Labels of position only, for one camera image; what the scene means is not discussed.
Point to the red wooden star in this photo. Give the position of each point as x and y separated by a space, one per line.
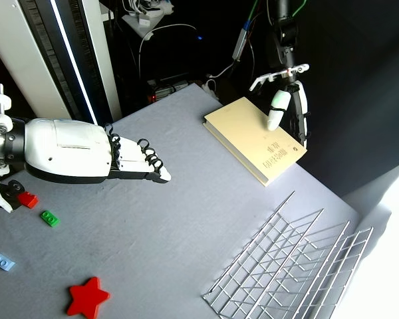
86 297

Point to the cream hardcover book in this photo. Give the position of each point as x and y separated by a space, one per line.
246 133

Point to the red toy brick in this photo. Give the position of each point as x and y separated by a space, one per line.
28 199

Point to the silver adapter box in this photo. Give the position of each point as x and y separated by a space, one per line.
240 44

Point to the green toy brick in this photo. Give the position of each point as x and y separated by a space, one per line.
50 218

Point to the device with red light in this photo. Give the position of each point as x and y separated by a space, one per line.
166 89

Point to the white cabinet with black strips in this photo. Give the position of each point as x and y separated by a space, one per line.
20 50

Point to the white cluttered shelf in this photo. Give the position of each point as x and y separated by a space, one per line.
136 21

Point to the light blue flat brick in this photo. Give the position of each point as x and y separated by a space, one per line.
2 262

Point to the grey table cloth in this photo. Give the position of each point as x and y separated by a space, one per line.
153 249

